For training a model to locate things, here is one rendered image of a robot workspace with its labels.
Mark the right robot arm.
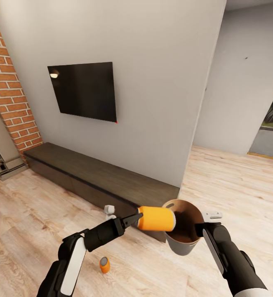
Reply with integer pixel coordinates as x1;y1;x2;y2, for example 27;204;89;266
194;211;272;297

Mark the trash can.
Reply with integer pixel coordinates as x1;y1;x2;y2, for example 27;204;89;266
161;199;203;256

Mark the can of soda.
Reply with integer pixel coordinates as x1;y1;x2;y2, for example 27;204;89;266
99;257;110;273
136;206;176;231

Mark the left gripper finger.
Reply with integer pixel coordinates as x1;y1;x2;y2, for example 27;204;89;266
121;212;143;232

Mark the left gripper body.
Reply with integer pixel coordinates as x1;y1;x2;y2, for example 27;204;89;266
96;217;124;246

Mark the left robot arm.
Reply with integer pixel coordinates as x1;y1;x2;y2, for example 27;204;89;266
37;205;143;297

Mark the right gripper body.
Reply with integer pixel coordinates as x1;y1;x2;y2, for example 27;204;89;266
194;222;207;237

